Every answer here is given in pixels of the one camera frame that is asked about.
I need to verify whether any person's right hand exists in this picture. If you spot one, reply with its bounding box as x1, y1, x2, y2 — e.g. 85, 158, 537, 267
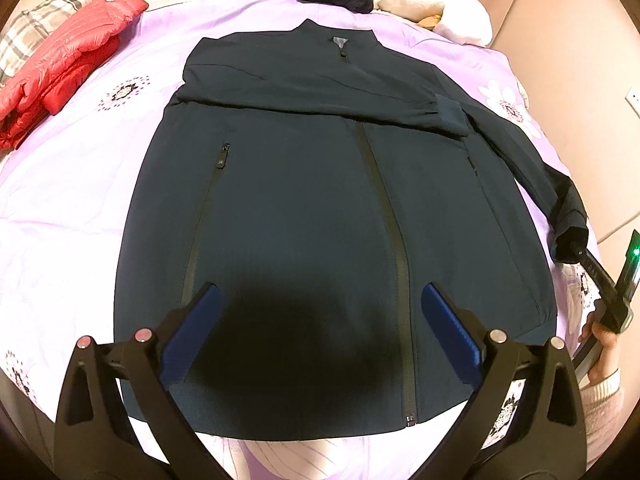
580, 309, 625, 387

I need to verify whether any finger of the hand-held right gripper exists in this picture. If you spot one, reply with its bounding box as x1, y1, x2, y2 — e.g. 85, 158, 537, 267
579, 247, 620, 308

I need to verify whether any red down jacket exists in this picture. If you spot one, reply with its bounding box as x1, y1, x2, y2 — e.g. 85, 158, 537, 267
0, 0, 150, 151

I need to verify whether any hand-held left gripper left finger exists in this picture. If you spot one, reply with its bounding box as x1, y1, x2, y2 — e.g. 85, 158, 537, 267
54, 282, 236, 480

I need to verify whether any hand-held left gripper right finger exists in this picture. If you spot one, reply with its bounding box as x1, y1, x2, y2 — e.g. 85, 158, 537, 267
421, 282, 599, 480

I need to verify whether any purple floral bedsheet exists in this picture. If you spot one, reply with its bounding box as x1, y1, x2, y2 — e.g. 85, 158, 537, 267
0, 0, 601, 480

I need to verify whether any white plush goose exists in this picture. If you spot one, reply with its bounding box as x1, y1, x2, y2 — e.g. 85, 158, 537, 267
367, 0, 493, 47

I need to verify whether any plaid pillow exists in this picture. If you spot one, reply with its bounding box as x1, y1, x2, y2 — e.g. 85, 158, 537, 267
0, 0, 126, 86

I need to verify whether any person's right forearm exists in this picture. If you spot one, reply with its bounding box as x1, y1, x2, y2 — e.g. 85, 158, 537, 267
580, 366, 627, 463

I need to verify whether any navy zip jacket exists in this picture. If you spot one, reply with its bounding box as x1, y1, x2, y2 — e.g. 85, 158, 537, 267
112, 17, 591, 428

